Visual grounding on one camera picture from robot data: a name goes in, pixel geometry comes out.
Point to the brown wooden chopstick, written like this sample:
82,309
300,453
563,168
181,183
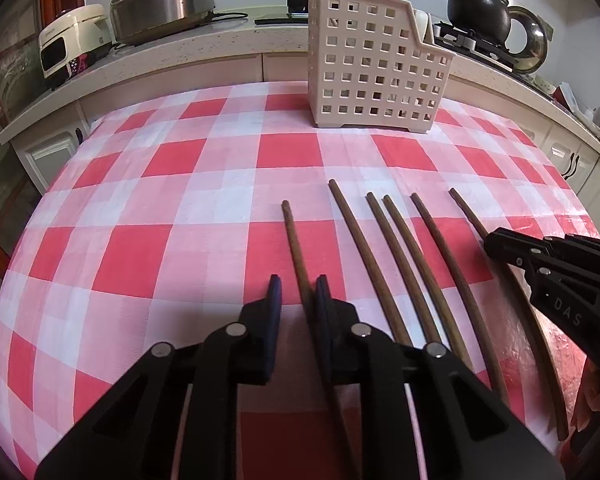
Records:
467,212
455,270
420,260
295,250
365,260
400,260

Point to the black burner grate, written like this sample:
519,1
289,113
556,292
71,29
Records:
297,5
470,42

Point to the black pink glove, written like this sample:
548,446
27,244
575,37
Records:
78,65

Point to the red white checked tablecloth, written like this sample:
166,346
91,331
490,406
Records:
180,210

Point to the silver rice cooker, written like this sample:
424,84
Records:
160,5

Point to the small white cooker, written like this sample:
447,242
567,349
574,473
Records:
65,35

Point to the red box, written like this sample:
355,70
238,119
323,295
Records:
565,97

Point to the person's right hand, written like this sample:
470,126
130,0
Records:
595,405

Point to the black glass gas hob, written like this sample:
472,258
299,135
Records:
280,21

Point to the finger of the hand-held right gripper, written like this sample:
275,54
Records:
515,250
585,250

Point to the black clay pot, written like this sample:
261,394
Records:
480,7

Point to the white plastic utensil basket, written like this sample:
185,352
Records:
375,65

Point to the white ceramic spoon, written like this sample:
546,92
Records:
422,22

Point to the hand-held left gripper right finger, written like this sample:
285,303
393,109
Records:
340,340

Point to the steel pot lid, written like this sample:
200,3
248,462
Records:
532,42

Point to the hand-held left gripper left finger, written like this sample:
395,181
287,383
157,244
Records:
260,340

